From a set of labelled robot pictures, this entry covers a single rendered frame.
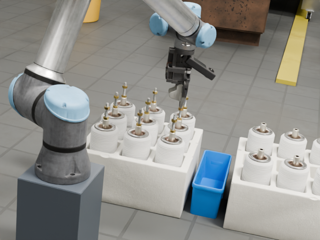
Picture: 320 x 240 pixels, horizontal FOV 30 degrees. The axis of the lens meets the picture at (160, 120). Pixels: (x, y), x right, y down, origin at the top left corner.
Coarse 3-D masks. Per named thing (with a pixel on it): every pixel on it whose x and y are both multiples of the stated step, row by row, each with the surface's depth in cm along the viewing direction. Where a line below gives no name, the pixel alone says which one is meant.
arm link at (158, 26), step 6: (150, 18) 187; (156, 18) 185; (150, 24) 187; (156, 24) 185; (162, 24) 183; (168, 24) 184; (156, 30) 186; (162, 30) 184; (168, 30) 185; (174, 30) 183; (174, 36) 185
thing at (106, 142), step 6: (96, 132) 201; (102, 132) 200; (108, 132) 201; (114, 132) 202; (90, 138) 204; (96, 138) 201; (102, 138) 201; (108, 138) 201; (114, 138) 202; (90, 144) 205; (96, 144) 202; (102, 144) 201; (108, 144) 202; (114, 144) 204; (96, 150) 203; (102, 150) 202; (108, 150) 203; (114, 150) 205
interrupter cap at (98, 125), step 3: (96, 123) 205; (99, 123) 205; (111, 123) 207; (96, 126) 203; (99, 126) 203; (111, 126) 205; (114, 126) 205; (99, 129) 201; (102, 129) 201; (105, 129) 202; (108, 129) 202; (111, 129) 202; (114, 129) 203
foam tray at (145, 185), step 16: (128, 128) 223; (192, 144) 216; (96, 160) 201; (112, 160) 199; (128, 160) 198; (144, 160) 200; (192, 160) 208; (112, 176) 202; (128, 176) 200; (144, 176) 199; (160, 176) 198; (176, 176) 196; (192, 176) 222; (112, 192) 204; (128, 192) 203; (144, 192) 201; (160, 192) 200; (176, 192) 199; (144, 208) 204; (160, 208) 202; (176, 208) 201
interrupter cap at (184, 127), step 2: (168, 124) 212; (170, 124) 212; (182, 124) 214; (184, 124) 214; (168, 126) 210; (170, 126) 210; (182, 126) 212; (184, 126) 212; (186, 126) 212; (170, 128) 209; (176, 128) 210; (180, 128) 211; (182, 128) 211; (184, 128) 210; (186, 128) 211; (188, 128) 211; (176, 130) 208; (178, 130) 208; (180, 130) 208; (182, 130) 208; (184, 130) 209; (186, 130) 209
